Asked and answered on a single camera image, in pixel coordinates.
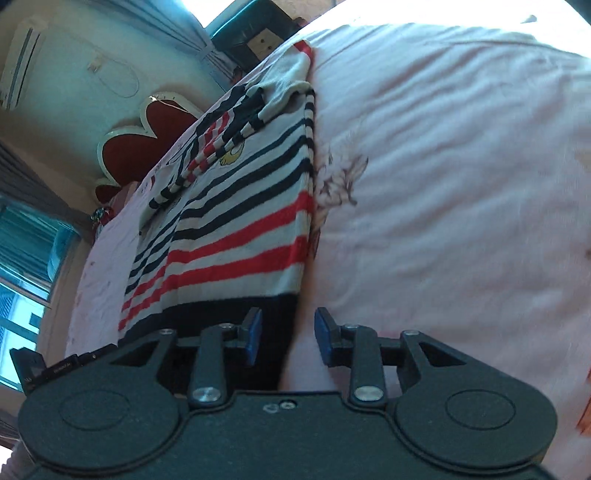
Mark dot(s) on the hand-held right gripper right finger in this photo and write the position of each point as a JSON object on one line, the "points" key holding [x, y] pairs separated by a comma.
{"points": [[324, 339]]}

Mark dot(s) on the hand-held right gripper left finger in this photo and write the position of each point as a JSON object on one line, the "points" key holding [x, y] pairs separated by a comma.
{"points": [[253, 339]]}

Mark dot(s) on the red navy striped sweater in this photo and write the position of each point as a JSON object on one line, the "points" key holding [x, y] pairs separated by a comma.
{"points": [[240, 221]]}

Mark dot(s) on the window with blue blind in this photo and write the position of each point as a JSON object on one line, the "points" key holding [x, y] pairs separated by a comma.
{"points": [[27, 258]]}

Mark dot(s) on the colourful shiny ornament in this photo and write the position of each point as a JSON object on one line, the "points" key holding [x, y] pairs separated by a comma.
{"points": [[100, 216]]}

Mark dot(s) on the pink floral bed sheet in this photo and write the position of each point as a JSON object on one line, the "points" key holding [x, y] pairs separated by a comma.
{"points": [[438, 184]]}

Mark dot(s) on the grey curtain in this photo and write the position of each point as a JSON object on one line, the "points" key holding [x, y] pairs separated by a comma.
{"points": [[27, 175], [198, 37]]}

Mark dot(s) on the red heart-shaped headboard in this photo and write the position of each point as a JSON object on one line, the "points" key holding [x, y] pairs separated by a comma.
{"points": [[129, 150]]}

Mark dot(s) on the black office chair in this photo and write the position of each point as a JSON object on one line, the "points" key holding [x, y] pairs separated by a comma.
{"points": [[249, 27]]}

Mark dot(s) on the white wall air conditioner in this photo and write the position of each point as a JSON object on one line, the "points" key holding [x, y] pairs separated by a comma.
{"points": [[18, 64]]}

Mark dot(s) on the wall power socket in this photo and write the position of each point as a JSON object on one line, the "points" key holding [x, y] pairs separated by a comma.
{"points": [[95, 62]]}

